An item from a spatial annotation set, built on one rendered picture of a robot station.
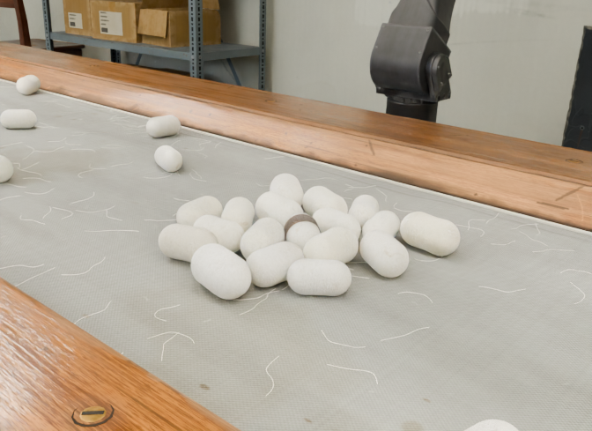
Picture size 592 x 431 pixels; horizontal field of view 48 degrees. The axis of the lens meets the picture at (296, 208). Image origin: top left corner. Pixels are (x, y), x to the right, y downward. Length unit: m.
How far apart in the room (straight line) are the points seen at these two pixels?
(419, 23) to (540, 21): 1.67
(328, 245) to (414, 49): 0.47
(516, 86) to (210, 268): 2.22
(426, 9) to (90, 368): 0.64
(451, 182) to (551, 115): 1.97
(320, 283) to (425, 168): 0.21
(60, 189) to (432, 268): 0.27
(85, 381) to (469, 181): 0.33
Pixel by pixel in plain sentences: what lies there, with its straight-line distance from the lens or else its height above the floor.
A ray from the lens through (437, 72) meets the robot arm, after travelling 0.78.
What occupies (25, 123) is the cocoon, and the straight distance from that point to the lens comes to 0.68.
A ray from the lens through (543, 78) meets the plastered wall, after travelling 2.45.
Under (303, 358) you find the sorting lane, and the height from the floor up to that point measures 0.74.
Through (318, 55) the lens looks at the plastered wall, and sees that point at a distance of 2.91.
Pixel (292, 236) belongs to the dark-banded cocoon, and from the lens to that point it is 0.36.
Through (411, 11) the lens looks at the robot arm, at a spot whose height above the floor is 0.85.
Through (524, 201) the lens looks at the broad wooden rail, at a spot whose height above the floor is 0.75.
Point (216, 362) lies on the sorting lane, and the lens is 0.28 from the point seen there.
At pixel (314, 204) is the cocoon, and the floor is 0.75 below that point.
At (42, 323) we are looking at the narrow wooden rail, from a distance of 0.26.
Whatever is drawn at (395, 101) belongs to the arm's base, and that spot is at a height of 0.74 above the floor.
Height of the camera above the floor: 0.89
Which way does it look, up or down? 20 degrees down
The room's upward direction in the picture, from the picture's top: 2 degrees clockwise
